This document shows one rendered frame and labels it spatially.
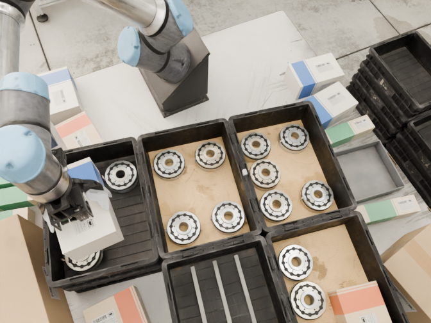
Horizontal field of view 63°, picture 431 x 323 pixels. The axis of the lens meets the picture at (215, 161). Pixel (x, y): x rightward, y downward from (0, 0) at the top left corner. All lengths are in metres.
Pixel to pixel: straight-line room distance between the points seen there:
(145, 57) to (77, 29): 1.70
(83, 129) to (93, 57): 1.30
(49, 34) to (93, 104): 1.40
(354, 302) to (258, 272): 0.27
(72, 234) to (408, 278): 0.94
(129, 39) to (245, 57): 0.62
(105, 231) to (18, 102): 0.34
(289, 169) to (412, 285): 0.50
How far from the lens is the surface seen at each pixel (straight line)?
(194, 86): 1.37
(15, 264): 1.16
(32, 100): 0.65
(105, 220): 0.84
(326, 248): 1.18
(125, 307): 1.17
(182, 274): 1.11
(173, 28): 1.11
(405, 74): 2.12
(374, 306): 1.12
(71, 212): 0.74
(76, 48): 2.73
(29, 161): 0.57
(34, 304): 1.12
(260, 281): 1.12
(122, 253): 1.14
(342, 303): 1.09
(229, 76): 1.56
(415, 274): 1.25
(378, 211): 1.36
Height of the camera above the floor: 1.93
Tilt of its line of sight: 65 degrees down
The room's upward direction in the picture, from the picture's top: 5 degrees clockwise
